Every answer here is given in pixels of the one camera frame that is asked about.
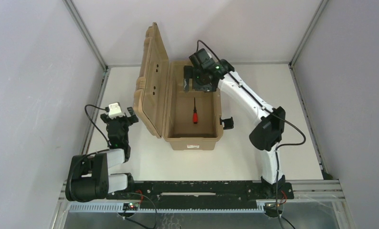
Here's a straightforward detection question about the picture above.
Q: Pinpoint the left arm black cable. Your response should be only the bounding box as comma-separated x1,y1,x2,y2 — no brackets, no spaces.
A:
84,104,112,149

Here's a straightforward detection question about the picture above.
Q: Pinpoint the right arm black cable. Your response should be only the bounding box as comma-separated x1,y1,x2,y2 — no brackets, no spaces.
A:
197,40,307,229

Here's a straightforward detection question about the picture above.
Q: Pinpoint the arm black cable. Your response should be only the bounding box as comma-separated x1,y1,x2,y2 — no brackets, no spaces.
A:
197,40,307,229
84,104,112,149

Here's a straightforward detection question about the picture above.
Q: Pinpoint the tan plastic storage bin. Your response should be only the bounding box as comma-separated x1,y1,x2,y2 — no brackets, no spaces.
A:
133,22,232,150

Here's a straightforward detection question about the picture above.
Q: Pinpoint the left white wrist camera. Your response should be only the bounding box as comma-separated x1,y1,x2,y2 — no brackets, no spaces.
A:
108,102,125,119

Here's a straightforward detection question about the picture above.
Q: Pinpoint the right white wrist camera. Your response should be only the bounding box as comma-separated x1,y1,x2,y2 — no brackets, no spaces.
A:
189,48,215,72

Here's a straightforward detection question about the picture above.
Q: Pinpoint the red black screwdriver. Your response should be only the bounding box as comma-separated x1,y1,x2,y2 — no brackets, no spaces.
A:
192,98,198,124

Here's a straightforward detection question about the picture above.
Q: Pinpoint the right controller board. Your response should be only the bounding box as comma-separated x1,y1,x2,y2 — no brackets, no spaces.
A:
263,203,284,218

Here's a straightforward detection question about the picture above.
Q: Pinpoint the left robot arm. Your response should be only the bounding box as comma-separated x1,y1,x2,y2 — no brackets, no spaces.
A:
65,103,138,202

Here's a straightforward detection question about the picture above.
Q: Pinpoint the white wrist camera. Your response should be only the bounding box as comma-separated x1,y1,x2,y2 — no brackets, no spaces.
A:
189,48,215,72
108,102,125,119

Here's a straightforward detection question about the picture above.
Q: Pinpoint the controller board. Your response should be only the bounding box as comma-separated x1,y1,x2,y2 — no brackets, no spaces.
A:
263,203,284,218
123,202,140,211

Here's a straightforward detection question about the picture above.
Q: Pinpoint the perforated metal cable tray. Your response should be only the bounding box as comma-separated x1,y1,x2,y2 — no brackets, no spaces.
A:
67,201,285,214

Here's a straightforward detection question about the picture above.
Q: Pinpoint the left controller board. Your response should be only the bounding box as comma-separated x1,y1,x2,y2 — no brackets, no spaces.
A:
123,202,140,211

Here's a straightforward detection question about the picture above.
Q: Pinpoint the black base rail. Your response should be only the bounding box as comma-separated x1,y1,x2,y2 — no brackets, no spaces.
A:
106,180,295,207

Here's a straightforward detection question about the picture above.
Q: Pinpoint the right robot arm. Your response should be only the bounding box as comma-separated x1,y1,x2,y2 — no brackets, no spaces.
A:
183,60,285,195

